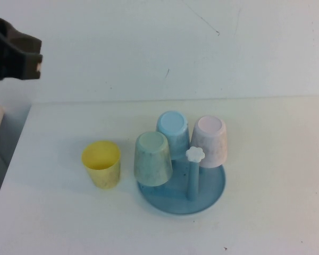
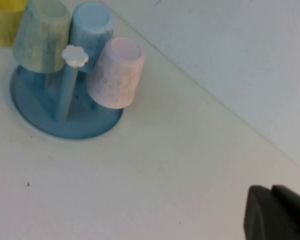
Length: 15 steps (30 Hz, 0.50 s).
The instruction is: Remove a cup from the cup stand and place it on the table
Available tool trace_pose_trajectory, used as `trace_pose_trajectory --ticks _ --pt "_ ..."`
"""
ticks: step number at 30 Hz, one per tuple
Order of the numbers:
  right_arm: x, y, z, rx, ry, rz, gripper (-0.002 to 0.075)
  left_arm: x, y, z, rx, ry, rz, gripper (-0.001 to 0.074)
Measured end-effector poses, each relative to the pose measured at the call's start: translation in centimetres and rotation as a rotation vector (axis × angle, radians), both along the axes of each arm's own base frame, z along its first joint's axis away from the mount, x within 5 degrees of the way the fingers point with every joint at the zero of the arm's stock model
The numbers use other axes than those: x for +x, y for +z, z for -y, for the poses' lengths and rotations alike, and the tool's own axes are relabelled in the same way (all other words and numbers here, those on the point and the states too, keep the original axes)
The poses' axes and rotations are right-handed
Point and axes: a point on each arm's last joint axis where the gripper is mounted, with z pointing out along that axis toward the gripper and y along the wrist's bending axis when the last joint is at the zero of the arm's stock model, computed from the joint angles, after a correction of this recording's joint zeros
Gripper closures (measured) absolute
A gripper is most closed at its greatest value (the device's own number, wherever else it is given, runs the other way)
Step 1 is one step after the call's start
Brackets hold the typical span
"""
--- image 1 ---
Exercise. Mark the blue plastic cup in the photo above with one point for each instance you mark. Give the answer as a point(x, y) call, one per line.
point(172, 123)

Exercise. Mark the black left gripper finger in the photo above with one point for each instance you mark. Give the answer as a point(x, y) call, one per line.
point(13, 67)
point(21, 40)

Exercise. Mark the blue round cup stand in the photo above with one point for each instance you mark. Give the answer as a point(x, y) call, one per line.
point(207, 191)

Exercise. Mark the pink plastic cup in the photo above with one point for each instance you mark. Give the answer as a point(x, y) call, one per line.
point(210, 140)

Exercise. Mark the green plastic cup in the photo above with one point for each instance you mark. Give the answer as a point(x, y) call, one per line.
point(152, 162)

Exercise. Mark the yellow plastic cup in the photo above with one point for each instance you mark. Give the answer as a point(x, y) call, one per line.
point(103, 172)

